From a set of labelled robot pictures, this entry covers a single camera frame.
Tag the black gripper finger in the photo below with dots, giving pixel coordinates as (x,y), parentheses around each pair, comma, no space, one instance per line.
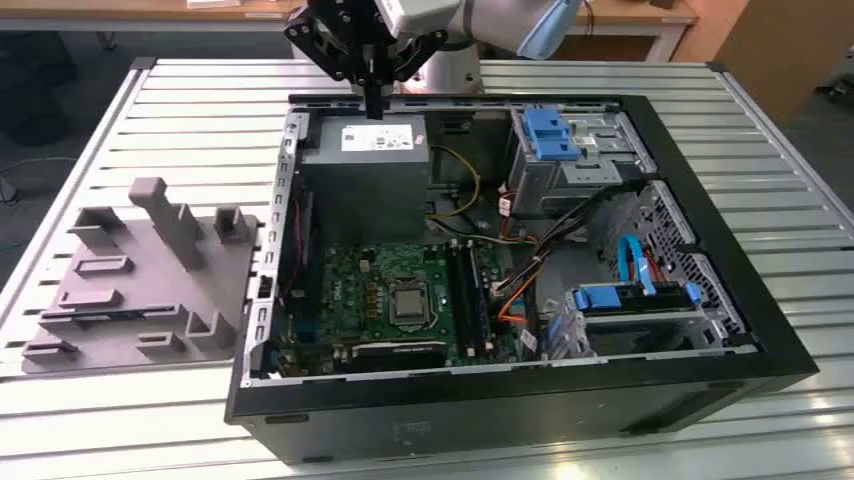
(313,42)
(420,52)

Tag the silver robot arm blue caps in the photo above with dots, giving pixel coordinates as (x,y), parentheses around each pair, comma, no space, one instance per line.
(487,22)

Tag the installed RAM stick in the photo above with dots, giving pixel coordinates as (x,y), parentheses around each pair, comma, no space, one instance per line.
(479,300)

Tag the blue plastic drive latch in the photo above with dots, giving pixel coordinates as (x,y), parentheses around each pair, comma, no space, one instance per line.
(547,135)

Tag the grey power supply unit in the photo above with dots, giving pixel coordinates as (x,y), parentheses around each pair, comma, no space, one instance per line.
(360,200)

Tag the silver drive cage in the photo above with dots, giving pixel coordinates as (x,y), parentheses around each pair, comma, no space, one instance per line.
(580,175)

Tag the black office chair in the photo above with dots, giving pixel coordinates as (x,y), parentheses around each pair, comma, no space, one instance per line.
(33,85)

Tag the green motherboard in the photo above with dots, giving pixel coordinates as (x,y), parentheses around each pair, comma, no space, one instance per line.
(353,280)

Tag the silver CPU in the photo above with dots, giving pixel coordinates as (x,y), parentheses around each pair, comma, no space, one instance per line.
(410,305)

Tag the CPU socket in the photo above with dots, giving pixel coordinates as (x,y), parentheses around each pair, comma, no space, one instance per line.
(387,310)

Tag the grey parts rack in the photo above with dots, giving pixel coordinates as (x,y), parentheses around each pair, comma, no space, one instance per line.
(147,280)

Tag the brown wooden cabinet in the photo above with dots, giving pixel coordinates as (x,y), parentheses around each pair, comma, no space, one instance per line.
(780,45)

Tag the blue disk carrier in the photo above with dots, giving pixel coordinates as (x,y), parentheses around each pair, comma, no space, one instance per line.
(610,297)

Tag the black graphics card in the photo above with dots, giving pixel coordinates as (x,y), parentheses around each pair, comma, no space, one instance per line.
(394,352)

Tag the black open PC case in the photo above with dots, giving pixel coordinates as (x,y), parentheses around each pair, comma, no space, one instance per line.
(467,415)

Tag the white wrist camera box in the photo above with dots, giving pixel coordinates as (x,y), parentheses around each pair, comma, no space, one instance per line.
(420,15)

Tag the wooden desk white frame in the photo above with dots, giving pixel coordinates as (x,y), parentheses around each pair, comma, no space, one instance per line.
(133,20)
(634,22)

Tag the blue plastic drive rail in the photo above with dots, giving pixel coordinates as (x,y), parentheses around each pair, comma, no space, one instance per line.
(563,330)

